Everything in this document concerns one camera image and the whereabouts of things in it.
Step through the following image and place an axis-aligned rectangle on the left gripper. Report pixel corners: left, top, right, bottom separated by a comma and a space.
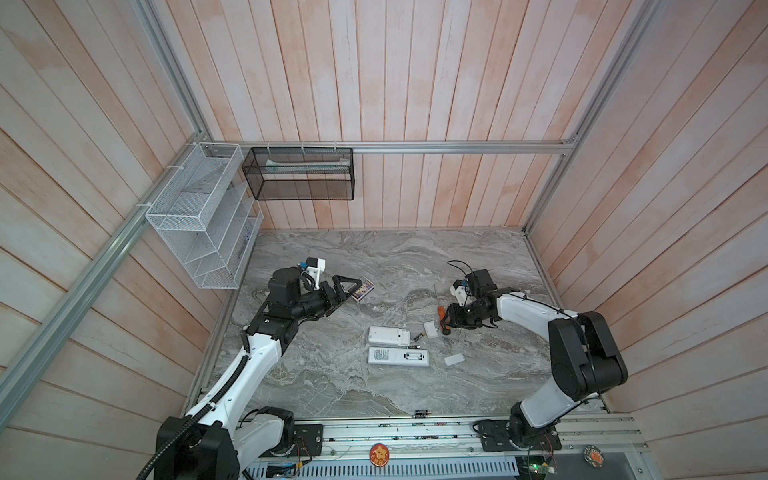
290, 275, 362, 320

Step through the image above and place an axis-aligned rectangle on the white battery cover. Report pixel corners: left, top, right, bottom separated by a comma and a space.
423, 321, 439, 338
444, 353, 465, 366

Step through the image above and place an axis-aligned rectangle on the white remote control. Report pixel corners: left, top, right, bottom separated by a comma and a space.
368, 326, 411, 348

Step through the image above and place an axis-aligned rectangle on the white remote with label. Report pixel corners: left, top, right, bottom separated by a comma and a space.
368, 346, 429, 368

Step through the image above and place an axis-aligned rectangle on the orange black screwdriver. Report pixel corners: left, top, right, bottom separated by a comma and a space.
433, 286, 451, 336

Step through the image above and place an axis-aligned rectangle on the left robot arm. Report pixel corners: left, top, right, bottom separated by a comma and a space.
138, 259, 363, 479

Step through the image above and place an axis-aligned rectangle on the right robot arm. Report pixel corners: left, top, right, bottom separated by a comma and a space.
439, 269, 629, 450

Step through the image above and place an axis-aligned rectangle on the black mesh basket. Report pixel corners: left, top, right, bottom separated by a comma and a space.
242, 146, 356, 201

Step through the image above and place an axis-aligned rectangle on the red round sticker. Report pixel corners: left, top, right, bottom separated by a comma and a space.
369, 443, 390, 468

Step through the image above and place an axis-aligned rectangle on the round patterned badge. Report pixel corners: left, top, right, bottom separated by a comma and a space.
583, 445, 605, 469

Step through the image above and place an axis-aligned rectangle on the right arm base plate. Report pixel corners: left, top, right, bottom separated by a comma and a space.
472, 418, 562, 452

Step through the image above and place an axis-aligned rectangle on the white wire mesh shelf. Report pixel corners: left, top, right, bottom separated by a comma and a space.
146, 142, 263, 290

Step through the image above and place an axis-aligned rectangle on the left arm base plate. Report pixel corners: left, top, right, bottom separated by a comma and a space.
261, 423, 324, 459

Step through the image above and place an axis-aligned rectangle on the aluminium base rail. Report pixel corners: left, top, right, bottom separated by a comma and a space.
250, 412, 649, 468

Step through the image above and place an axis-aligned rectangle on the black corrugated cable hose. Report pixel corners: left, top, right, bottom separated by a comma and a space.
134, 353, 250, 480

